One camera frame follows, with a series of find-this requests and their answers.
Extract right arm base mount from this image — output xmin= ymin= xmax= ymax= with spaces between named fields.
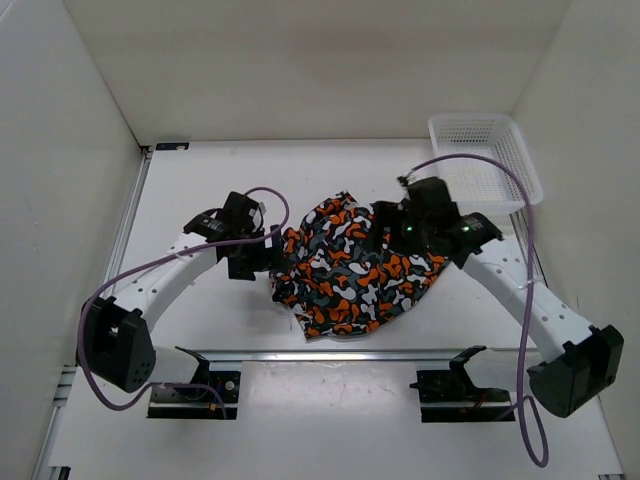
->
xmin=409 ymin=345 xmax=515 ymax=424

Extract aluminium front rail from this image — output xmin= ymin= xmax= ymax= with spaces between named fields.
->
xmin=200 ymin=349 xmax=463 ymax=363

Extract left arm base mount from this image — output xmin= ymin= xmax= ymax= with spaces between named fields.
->
xmin=147 ymin=348 xmax=241 ymax=420

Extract orange camouflage shorts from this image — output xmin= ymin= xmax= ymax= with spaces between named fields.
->
xmin=269 ymin=191 xmax=449 ymax=340

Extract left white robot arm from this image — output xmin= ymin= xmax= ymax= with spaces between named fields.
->
xmin=78 ymin=190 xmax=284 ymax=400

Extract white plastic basket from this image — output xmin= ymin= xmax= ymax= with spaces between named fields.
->
xmin=426 ymin=113 xmax=544 ymax=216

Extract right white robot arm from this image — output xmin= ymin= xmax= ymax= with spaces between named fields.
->
xmin=371 ymin=177 xmax=624 ymax=418

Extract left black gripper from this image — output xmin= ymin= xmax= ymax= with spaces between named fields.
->
xmin=227 ymin=224 xmax=287 ymax=281

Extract dark label sticker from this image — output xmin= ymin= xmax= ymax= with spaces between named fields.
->
xmin=155 ymin=142 xmax=190 ymax=151

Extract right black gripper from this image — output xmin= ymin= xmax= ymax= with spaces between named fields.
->
xmin=360 ymin=201 xmax=434 ymax=256

